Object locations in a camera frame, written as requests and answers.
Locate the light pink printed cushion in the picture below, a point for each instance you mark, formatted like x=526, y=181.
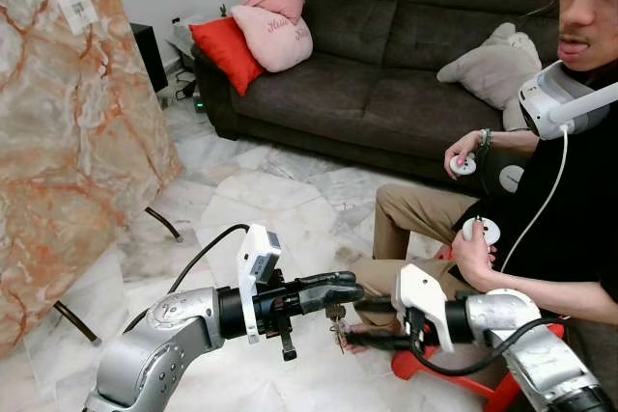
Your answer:
x=275, y=41

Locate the white round hand controller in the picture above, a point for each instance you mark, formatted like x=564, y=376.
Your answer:
x=488, y=232
x=464, y=166

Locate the black speaker box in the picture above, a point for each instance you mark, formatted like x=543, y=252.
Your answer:
x=150, y=57

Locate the beige cushion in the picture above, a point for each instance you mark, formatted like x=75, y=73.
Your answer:
x=488, y=69

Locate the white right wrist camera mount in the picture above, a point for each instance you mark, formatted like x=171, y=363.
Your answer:
x=420, y=287

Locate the person in black shirt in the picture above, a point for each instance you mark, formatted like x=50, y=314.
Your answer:
x=579, y=209

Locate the white VR headset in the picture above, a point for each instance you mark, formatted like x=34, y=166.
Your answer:
x=550, y=103

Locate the person's left forearm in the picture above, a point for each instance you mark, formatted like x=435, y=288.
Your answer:
x=550, y=296

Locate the person's right hand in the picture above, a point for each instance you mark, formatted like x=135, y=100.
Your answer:
x=468, y=142

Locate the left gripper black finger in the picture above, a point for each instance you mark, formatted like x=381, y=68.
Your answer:
x=328, y=298
x=328, y=281

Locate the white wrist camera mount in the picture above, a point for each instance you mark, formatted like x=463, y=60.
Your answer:
x=420, y=287
x=256, y=258

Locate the orange marble folding table top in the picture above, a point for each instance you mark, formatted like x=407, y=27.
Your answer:
x=77, y=161

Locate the dark brown sofa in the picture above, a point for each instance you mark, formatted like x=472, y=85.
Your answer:
x=386, y=26

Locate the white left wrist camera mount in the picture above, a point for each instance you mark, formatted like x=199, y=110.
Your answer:
x=256, y=258

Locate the person's right forearm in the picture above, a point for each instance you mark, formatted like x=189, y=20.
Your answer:
x=512, y=142

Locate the silver key bunch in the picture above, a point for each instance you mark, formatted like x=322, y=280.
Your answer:
x=338, y=320

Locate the red cushion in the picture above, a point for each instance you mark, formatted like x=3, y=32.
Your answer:
x=224, y=50

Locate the red plastic stool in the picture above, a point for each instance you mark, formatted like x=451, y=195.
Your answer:
x=483, y=395

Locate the person's left hand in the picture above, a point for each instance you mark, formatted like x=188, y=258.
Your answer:
x=475, y=262

